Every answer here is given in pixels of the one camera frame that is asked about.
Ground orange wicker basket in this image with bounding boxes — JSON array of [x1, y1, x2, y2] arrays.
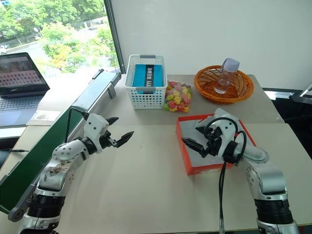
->
[[194, 64, 255, 105]]

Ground bag of colourful candies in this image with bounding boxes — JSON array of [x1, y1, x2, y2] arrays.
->
[[162, 79, 193, 113]]

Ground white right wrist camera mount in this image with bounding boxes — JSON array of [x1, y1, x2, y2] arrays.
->
[[214, 108, 241, 158]]

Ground blue packet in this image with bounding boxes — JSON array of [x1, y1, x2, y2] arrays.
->
[[132, 63, 164, 95]]

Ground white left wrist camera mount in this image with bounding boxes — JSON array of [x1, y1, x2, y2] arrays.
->
[[84, 113, 110, 153]]

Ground white paper label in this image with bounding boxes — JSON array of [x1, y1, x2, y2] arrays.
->
[[35, 110, 61, 122]]

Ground red gift box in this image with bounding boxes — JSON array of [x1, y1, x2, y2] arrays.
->
[[175, 113, 257, 176]]

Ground black laptop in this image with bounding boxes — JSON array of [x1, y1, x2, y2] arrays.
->
[[0, 52, 51, 129]]

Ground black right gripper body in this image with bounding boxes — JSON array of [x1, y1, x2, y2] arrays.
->
[[200, 126, 223, 158]]

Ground green conveyor belt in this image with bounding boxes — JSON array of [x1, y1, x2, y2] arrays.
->
[[0, 69, 122, 222]]

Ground silver metal bar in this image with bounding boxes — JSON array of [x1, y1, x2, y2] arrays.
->
[[301, 83, 312, 98]]

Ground dark window frame post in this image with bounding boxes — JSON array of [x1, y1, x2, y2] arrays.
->
[[103, 0, 126, 74]]

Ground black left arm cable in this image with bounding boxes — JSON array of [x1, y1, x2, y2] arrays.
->
[[64, 107, 89, 144]]

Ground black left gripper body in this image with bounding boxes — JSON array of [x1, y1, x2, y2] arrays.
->
[[98, 130, 121, 150]]

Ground brown cardboard sheet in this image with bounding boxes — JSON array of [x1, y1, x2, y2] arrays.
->
[[26, 84, 85, 127]]

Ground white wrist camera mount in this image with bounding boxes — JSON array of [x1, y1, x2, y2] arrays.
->
[[84, 113, 110, 153], [214, 108, 241, 158]]

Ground white perforated plastic basket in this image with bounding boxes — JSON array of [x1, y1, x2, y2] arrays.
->
[[124, 54, 168, 110]]

